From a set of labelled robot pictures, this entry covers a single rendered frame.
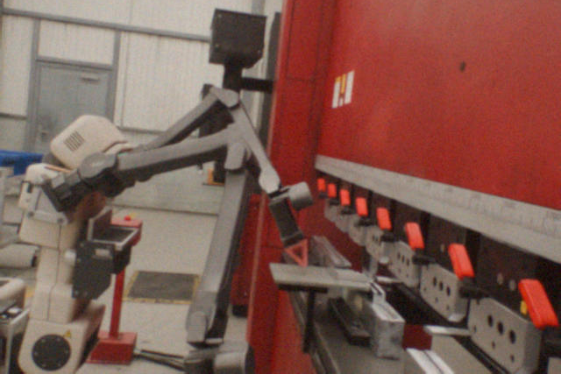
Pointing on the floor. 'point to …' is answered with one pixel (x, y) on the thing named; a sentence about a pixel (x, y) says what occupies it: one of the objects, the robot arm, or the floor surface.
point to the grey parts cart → (12, 222)
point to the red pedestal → (118, 343)
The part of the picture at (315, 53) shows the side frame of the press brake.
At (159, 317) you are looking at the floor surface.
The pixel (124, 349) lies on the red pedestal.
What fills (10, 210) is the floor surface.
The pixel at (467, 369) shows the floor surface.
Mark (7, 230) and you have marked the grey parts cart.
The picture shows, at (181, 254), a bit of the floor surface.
